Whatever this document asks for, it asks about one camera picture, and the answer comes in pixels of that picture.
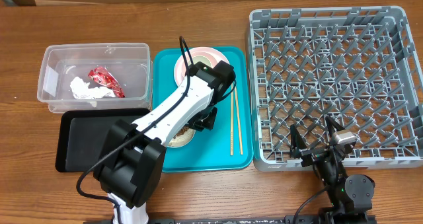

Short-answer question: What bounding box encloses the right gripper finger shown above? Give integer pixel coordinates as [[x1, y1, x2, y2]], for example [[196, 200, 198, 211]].
[[325, 115, 345, 141], [290, 124, 307, 151]]

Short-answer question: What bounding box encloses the grey bowl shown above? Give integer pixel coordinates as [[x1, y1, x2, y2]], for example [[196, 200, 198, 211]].
[[168, 126, 196, 148]]

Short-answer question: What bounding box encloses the red snack wrapper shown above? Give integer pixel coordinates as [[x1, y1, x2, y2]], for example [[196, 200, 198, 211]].
[[88, 66, 125, 98]]

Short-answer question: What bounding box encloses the white napkin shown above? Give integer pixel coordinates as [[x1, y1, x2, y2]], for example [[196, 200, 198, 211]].
[[70, 77, 116, 99]]

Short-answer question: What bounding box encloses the white rice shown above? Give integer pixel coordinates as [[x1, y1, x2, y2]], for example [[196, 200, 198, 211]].
[[171, 127, 195, 145]]

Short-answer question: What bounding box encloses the pale green cup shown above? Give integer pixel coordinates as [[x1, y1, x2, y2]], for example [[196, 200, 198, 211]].
[[192, 56, 214, 67]]

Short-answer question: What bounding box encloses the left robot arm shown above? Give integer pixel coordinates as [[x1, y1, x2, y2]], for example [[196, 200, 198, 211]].
[[92, 61, 235, 223]]

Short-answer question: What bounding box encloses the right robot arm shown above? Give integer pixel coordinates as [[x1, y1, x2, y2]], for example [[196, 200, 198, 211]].
[[289, 116, 377, 223]]

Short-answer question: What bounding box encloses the teal serving tray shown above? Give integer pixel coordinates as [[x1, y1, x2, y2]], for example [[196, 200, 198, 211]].
[[163, 46, 254, 172]]

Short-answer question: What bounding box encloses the left wooden chopstick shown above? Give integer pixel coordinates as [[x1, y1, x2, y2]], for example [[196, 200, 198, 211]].
[[230, 93, 234, 156]]

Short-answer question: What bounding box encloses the wooden chopstick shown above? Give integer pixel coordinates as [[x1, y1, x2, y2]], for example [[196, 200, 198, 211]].
[[234, 86, 243, 155], [230, 93, 234, 156]]

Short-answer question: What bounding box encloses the right wooden chopstick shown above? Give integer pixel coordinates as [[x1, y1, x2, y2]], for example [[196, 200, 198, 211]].
[[234, 86, 243, 155]]

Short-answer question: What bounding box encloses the pink plate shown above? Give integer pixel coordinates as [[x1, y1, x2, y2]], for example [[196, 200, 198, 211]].
[[174, 47, 229, 86]]

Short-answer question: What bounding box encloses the grey dish rack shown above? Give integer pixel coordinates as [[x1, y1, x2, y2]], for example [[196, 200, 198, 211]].
[[247, 6, 422, 172]]

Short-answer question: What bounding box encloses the black plastic tray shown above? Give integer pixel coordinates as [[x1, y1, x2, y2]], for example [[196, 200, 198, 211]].
[[55, 108, 149, 172]]

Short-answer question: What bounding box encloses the clear plastic bin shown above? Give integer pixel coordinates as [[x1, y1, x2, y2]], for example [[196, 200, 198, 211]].
[[37, 43, 153, 113]]

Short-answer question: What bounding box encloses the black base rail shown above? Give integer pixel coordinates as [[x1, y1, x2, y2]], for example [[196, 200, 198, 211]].
[[83, 215, 377, 224]]

